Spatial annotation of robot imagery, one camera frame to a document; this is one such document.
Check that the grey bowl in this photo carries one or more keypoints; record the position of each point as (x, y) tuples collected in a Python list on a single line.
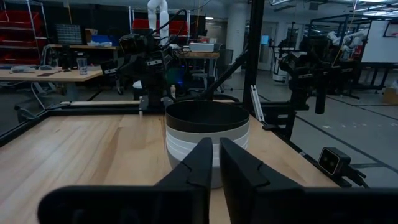
[(183, 133)]

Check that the white mobile unit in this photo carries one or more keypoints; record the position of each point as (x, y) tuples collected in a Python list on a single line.
[(280, 73)]

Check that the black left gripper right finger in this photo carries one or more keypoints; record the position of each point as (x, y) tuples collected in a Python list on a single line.
[(242, 174)]

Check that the black table-level camera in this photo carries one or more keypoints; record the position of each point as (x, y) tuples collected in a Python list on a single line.
[(332, 161)]

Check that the black diagonal brace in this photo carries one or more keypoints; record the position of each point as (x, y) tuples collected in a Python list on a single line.
[(224, 76)]

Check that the red storage bin shelf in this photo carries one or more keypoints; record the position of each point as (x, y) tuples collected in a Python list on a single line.
[(18, 18), (178, 28)]

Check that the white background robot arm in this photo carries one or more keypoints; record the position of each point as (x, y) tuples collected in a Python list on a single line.
[(345, 39)]

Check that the wooden top desk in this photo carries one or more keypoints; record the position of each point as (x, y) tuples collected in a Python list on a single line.
[(46, 75)]

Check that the black background robot arm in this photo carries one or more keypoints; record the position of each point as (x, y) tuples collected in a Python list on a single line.
[(303, 71)]

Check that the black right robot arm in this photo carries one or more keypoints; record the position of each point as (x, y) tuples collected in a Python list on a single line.
[(154, 71)]

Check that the black bowl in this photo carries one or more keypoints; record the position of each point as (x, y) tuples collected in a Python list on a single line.
[(205, 116)]

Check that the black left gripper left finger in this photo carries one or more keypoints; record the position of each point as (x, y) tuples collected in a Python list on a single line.
[(199, 168)]

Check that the black upright frame post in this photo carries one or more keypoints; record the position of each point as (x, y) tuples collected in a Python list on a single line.
[(253, 46)]

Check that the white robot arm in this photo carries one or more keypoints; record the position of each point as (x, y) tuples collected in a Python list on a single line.
[(158, 18)]

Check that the white round object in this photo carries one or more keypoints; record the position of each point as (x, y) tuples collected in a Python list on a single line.
[(137, 85)]

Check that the clear drinking glass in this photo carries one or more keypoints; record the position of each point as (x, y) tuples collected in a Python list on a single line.
[(82, 66)]

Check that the silver aluminium bar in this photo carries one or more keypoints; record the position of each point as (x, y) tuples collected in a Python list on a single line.
[(257, 104)]

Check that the small white bottle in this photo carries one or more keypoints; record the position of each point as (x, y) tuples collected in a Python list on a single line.
[(173, 91)]

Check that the dark small-parts drawer cabinet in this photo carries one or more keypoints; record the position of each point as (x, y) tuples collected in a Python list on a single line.
[(68, 33)]

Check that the cardboard box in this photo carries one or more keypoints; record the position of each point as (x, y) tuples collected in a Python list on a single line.
[(390, 95)]

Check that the small wooden table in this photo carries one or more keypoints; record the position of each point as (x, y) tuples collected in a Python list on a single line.
[(199, 55)]

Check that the white flat box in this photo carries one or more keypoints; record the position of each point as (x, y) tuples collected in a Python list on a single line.
[(201, 47)]

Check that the black background station frame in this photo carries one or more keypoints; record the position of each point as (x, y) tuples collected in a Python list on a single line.
[(345, 18)]

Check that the whiteboard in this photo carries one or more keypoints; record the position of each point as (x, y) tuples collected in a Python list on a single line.
[(379, 42)]

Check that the blue storage bin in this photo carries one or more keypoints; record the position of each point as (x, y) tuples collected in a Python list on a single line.
[(101, 39)]

